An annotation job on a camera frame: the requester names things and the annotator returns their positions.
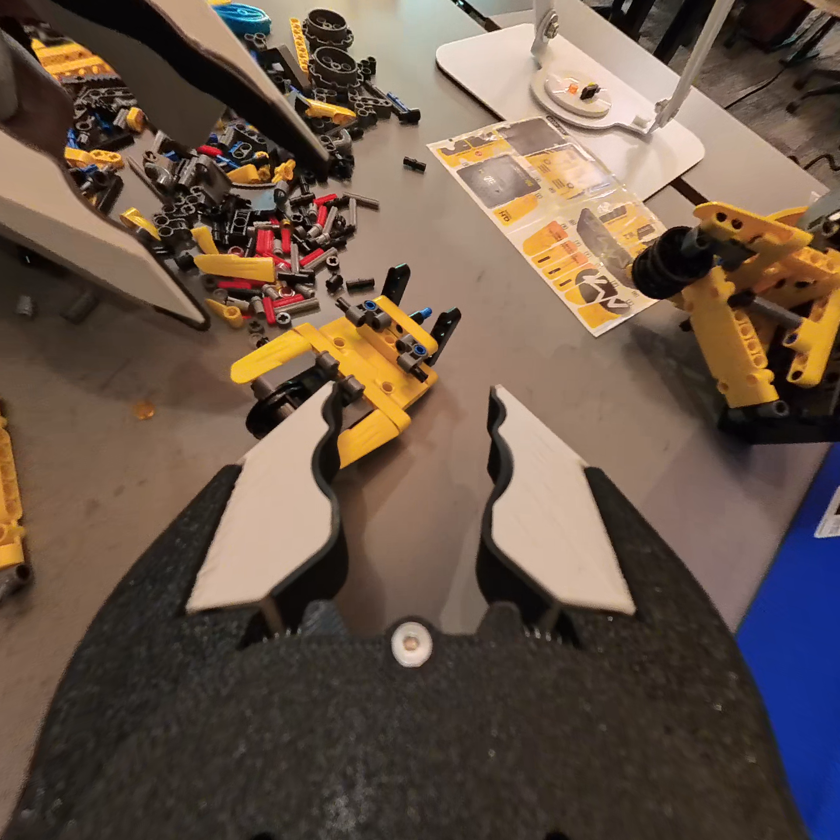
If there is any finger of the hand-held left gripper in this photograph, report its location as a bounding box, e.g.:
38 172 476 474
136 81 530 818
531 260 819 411
0 20 212 331
29 0 331 179

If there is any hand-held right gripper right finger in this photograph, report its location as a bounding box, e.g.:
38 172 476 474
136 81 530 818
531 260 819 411
476 385 636 627

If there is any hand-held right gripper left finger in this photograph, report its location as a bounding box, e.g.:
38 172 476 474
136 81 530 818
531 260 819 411
187 384 347 631

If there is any yellow toy wheel fork assembly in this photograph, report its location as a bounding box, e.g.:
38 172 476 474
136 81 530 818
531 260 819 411
230 262 462 470

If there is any pile of small toy building parts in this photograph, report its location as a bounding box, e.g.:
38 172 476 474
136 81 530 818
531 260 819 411
29 10 421 345

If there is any grey toothed toy wheel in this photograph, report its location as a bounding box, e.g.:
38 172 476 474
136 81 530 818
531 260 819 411
307 46 363 89
303 8 358 50

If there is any yellow holed panel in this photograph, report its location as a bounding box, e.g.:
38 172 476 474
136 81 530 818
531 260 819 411
0 413 27 572

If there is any blue panel with white label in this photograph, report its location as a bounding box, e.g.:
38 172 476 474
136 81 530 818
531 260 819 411
735 446 840 840

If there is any large yellow toy vehicle model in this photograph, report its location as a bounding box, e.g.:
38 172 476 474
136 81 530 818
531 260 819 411
631 193 840 447

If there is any yellow grey sticker sheet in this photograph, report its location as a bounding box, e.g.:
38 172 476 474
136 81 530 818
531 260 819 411
427 117 664 337

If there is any white monitor stand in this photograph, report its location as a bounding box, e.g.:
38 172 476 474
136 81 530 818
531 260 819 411
436 0 736 201

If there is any black office chair base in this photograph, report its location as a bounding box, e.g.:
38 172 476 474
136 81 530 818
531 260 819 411
777 13 840 116

